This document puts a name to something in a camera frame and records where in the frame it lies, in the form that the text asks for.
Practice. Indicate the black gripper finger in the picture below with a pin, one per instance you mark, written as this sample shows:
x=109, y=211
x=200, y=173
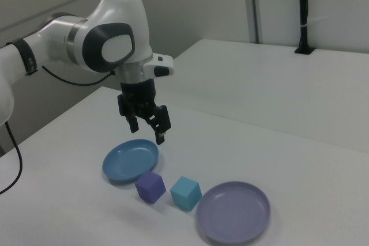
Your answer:
x=131, y=119
x=161, y=120

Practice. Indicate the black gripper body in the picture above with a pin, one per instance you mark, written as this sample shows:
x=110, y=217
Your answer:
x=138, y=93

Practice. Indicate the purple cube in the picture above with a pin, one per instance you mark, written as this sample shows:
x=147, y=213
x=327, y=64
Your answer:
x=150, y=188

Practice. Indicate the teal cube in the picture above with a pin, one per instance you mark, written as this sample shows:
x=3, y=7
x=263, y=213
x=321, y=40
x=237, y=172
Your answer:
x=184, y=194

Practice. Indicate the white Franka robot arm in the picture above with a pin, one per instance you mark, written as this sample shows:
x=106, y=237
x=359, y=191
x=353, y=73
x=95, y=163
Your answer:
x=121, y=15

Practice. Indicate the blue plate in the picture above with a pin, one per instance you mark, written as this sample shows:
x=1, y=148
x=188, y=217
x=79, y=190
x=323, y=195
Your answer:
x=129, y=159

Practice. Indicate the purple plate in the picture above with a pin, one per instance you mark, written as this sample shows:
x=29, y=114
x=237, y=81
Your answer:
x=233, y=214

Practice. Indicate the grey partition post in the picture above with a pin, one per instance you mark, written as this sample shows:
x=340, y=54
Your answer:
x=253, y=4

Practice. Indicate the black camera pole with clamp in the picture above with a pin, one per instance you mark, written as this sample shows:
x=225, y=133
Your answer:
x=303, y=12

